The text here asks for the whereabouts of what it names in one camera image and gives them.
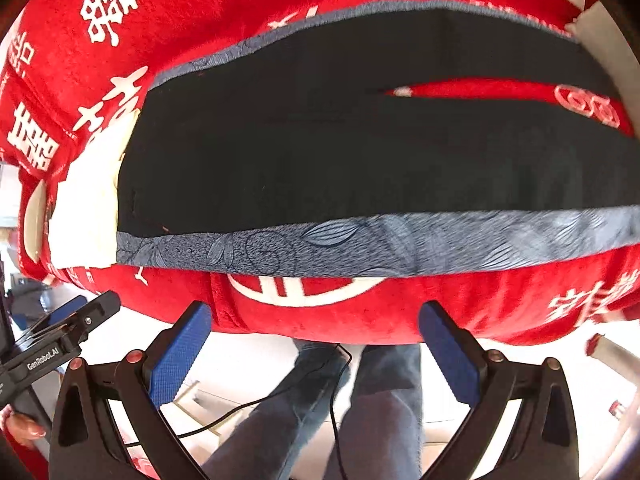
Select black pants with patterned waistband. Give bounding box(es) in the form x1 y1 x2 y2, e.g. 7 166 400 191
116 2 639 278

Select left hand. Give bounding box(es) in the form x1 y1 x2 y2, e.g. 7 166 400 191
1 408 46 450

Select person's legs in jeans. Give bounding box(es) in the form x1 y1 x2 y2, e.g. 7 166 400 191
202 340 423 479

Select red bedspread with white characters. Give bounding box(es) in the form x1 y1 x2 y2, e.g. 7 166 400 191
1 0 639 346

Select cream pillow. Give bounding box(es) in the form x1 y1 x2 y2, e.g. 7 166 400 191
565 2 640 136

